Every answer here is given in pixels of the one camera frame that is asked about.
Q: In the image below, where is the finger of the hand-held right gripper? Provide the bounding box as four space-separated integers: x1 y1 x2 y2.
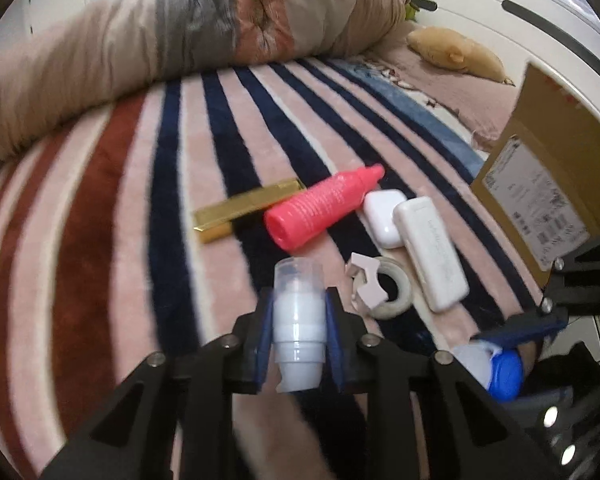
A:
542 230 600 293
471 294 600 352

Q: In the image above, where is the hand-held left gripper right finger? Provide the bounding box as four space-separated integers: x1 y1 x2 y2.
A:
324 287 556 480

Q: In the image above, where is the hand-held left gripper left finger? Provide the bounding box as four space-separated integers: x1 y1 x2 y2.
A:
40 287 276 480

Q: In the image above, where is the translucent white plastic bottle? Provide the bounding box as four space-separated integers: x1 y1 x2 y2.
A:
272 256 327 393

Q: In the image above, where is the white bottle with blue cap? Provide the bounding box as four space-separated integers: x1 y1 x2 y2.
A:
450 339 527 403

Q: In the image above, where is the grey tape roll with dispenser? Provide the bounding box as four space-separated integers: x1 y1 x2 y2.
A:
345 252 413 321

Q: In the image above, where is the cardboard box with shipping label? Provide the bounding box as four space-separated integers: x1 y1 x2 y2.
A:
470 61 600 286

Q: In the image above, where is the gold rectangular box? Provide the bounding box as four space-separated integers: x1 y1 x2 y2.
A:
192 177 308 246

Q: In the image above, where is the white rectangular case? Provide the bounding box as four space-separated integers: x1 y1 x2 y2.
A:
392 196 470 313

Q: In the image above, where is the pink plastic bottle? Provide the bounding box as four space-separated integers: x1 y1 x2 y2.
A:
264 163 386 254

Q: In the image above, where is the white earbuds case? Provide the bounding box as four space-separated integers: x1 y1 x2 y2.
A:
363 189 407 249

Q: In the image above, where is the striped plush blanket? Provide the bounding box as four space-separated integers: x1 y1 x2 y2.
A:
0 57 546 480

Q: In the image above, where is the pink bed sheet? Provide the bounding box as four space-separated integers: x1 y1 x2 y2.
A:
352 35 523 153

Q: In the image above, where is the blue patterned cloth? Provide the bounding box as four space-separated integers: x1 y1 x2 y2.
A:
330 57 486 176

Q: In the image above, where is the tan plush toy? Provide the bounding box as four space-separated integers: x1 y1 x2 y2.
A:
406 26 515 85

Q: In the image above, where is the beige and grey quilt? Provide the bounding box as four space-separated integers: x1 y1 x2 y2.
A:
0 0 412 161

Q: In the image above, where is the white wardrobe with black handles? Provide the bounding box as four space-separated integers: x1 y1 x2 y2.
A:
387 0 600 141

